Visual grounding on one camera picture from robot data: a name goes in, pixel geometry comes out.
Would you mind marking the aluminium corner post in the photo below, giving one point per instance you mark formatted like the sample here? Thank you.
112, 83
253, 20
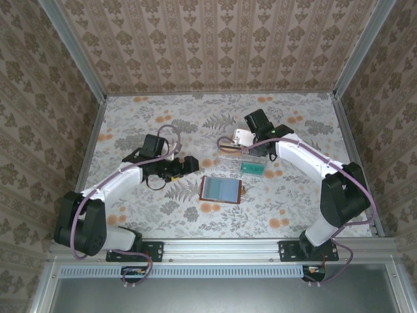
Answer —
74, 49
361, 49

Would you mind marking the aluminium side rail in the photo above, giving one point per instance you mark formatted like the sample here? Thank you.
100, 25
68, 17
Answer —
86, 163
356, 163

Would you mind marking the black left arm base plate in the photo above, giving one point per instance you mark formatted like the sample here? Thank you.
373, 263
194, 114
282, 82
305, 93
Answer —
154, 249

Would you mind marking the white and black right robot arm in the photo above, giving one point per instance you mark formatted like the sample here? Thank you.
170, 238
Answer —
299, 153

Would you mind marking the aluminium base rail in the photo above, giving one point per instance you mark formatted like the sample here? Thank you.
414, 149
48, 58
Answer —
221, 249

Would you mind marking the clear acrylic card organizer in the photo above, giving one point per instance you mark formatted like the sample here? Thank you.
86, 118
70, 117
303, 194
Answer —
228, 161

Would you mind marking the grey metal sheet panel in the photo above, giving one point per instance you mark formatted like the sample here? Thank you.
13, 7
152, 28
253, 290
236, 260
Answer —
228, 296

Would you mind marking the thin aluminium wall rail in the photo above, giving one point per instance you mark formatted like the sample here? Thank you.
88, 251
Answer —
221, 94

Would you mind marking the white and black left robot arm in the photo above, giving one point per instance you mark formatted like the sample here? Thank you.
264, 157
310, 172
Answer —
114, 184

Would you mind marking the black connector bracket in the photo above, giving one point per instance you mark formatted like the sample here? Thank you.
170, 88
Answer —
133, 274
314, 273

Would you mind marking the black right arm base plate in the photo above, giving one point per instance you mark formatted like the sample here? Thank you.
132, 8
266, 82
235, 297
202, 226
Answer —
288, 252

